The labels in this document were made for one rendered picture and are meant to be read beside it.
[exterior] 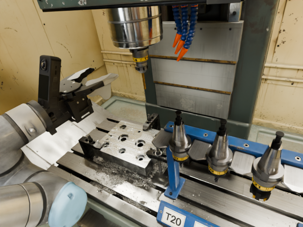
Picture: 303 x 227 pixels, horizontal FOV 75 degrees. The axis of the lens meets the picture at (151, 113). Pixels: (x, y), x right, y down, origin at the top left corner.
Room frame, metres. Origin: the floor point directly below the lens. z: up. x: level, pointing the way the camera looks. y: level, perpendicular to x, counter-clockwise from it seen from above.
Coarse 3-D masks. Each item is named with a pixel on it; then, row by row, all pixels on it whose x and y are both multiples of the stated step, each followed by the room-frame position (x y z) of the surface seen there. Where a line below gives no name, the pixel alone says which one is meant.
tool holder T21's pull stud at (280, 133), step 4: (276, 132) 0.29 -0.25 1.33; (280, 132) 0.29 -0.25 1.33; (276, 136) 0.28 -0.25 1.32; (280, 136) 0.28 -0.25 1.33; (276, 140) 0.28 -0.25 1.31; (280, 140) 0.28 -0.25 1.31; (272, 144) 0.28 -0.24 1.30; (276, 144) 0.28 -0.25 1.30; (280, 144) 0.28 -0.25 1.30; (276, 148) 0.28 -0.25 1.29
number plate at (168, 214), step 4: (164, 208) 0.37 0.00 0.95; (168, 208) 0.37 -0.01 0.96; (164, 212) 0.37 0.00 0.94; (168, 212) 0.36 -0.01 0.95; (172, 212) 0.36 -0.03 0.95; (176, 212) 0.35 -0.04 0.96; (164, 216) 0.36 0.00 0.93; (168, 216) 0.35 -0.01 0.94; (172, 216) 0.35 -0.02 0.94; (176, 216) 0.34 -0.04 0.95; (180, 216) 0.34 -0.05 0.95; (184, 216) 0.34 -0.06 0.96; (164, 220) 0.35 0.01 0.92; (168, 220) 0.34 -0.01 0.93; (172, 220) 0.34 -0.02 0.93; (176, 220) 0.34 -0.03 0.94; (180, 220) 0.33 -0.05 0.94; (184, 220) 0.33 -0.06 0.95; (168, 224) 0.34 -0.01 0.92; (172, 224) 0.33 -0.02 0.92; (176, 224) 0.33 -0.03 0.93; (180, 224) 0.32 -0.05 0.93
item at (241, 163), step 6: (234, 150) 0.36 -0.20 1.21; (234, 156) 0.34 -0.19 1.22; (240, 156) 0.33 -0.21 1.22; (246, 156) 0.33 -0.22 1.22; (252, 156) 0.33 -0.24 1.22; (234, 162) 0.32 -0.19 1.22; (240, 162) 0.32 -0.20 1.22; (246, 162) 0.31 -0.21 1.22; (252, 162) 0.31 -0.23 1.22; (234, 168) 0.30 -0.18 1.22; (240, 168) 0.30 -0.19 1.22; (246, 168) 0.29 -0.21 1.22; (252, 168) 0.29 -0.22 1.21; (240, 174) 0.28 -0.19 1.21; (246, 174) 0.28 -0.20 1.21
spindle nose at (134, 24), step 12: (108, 12) 0.59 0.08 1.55; (120, 12) 0.56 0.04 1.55; (132, 12) 0.56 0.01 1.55; (144, 12) 0.56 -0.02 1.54; (156, 12) 0.59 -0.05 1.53; (108, 24) 0.61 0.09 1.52; (120, 24) 0.57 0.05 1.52; (132, 24) 0.56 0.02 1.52; (144, 24) 0.56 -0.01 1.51; (156, 24) 0.58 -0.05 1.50; (120, 36) 0.57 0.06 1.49; (132, 36) 0.56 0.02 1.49; (144, 36) 0.56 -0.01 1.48; (156, 36) 0.58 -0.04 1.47; (120, 48) 0.58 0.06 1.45; (132, 48) 0.56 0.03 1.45
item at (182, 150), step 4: (188, 136) 0.42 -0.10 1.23; (188, 140) 0.41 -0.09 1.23; (172, 144) 0.40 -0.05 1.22; (188, 144) 0.39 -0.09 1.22; (172, 148) 0.39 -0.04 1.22; (176, 148) 0.39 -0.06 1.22; (180, 148) 0.38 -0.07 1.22; (184, 148) 0.38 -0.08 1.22; (188, 148) 0.38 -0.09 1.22; (172, 152) 0.39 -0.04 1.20; (180, 152) 0.38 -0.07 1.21; (184, 152) 0.38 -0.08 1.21
